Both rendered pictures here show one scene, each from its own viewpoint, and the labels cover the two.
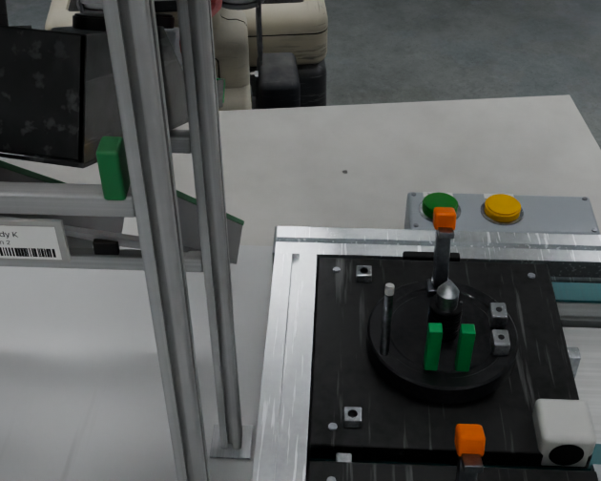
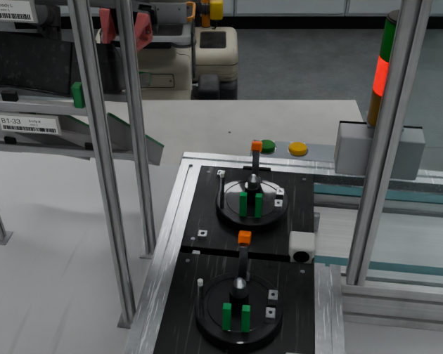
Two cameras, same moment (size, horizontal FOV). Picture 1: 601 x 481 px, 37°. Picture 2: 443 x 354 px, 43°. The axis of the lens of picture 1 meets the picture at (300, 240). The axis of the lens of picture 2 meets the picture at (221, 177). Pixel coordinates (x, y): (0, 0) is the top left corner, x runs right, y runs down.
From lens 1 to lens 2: 0.28 m
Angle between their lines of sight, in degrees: 4
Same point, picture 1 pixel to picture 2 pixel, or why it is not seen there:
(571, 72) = not seen: hidden behind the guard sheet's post
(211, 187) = (136, 118)
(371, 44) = (279, 77)
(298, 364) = (182, 212)
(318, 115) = (220, 105)
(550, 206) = (323, 149)
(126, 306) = not seen: hidden behind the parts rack
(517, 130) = (323, 116)
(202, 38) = (130, 49)
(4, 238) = (35, 123)
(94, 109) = (76, 73)
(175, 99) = (119, 77)
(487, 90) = not seen: hidden behind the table
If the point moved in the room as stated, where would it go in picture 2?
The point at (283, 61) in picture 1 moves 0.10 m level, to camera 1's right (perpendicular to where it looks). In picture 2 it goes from (212, 79) to (240, 79)
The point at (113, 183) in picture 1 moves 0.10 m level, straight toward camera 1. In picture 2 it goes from (78, 100) to (76, 145)
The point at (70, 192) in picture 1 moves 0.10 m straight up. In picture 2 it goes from (61, 104) to (46, 32)
